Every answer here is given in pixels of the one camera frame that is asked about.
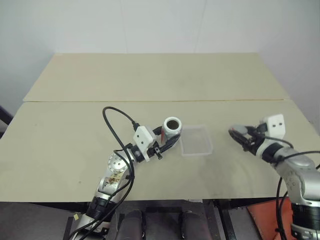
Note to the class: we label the black table frame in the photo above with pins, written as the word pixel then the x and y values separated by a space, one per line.
pixel 226 220

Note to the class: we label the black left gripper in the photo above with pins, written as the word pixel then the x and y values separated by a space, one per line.
pixel 155 149

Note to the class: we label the small white label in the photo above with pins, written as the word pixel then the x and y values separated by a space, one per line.
pixel 193 201

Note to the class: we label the orange mat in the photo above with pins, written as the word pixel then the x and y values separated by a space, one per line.
pixel 270 220

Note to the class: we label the dark rounded shape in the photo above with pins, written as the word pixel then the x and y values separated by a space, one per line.
pixel 132 225

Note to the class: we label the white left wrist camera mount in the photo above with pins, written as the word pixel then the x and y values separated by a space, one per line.
pixel 143 137

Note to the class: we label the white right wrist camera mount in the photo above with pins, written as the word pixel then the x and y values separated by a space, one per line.
pixel 275 125

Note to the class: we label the light grey round lid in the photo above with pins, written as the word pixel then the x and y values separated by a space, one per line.
pixel 240 129

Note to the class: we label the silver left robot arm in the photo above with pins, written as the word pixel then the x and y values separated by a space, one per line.
pixel 115 165

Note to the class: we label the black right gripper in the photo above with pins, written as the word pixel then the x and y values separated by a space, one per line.
pixel 253 145

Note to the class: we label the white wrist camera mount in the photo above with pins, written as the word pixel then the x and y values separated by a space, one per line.
pixel 275 125
pixel 143 137

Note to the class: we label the small yellow tag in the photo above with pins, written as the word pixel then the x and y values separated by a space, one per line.
pixel 75 217

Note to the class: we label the clear plastic tray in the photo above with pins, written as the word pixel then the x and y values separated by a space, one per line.
pixel 197 140

